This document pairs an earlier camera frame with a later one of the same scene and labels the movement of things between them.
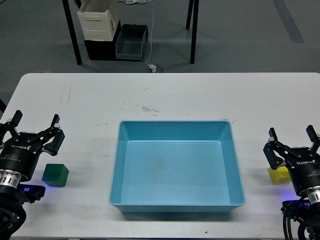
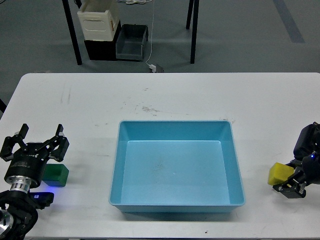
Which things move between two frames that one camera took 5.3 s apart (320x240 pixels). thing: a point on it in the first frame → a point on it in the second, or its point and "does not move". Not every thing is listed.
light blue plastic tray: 180,166 does not move
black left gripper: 21,154 → 31,163
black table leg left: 73,31 does not move
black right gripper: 304,166 → 307,150
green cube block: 55,175 does not move
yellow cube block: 279,176 does not move
